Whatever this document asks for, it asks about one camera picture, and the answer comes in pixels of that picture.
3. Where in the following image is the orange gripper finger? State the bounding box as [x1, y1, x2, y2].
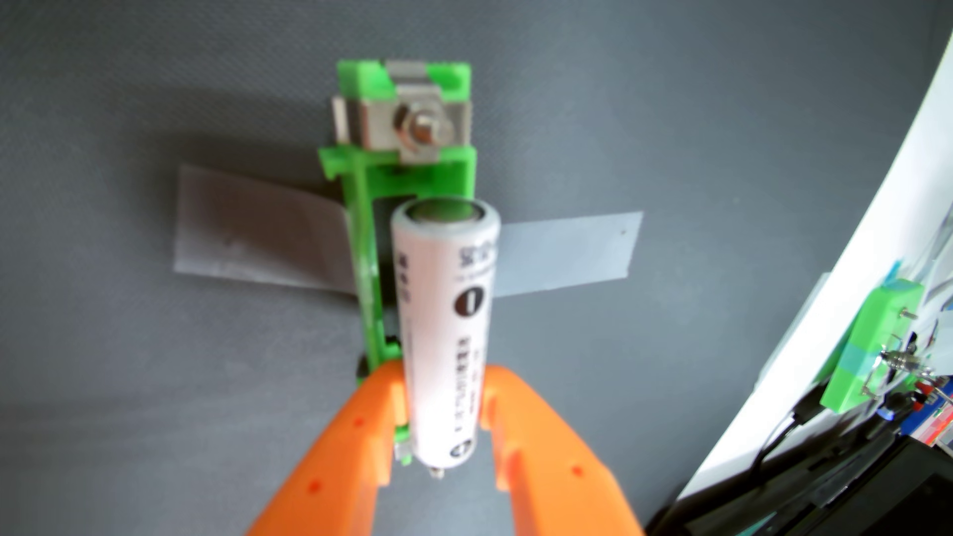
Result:
[246, 361, 409, 536]
[482, 365, 645, 536]

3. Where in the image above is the white cylindrical battery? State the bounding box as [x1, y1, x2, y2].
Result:
[391, 197, 501, 470]

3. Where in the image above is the green battery holder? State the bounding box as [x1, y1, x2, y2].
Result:
[318, 60, 477, 479]

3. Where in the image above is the dark grey mat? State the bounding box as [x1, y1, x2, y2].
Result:
[0, 0, 953, 536]

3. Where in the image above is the clear tape strip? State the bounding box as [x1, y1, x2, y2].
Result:
[173, 164, 643, 299]

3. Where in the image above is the black laptop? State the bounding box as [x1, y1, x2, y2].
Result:
[648, 432, 953, 536]

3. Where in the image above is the green block with metal terminals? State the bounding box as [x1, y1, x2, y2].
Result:
[819, 279, 928, 414]

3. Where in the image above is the blue and red box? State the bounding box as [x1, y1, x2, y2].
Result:
[901, 380, 953, 449]

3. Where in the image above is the black usb cable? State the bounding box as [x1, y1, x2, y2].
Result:
[748, 386, 831, 486]

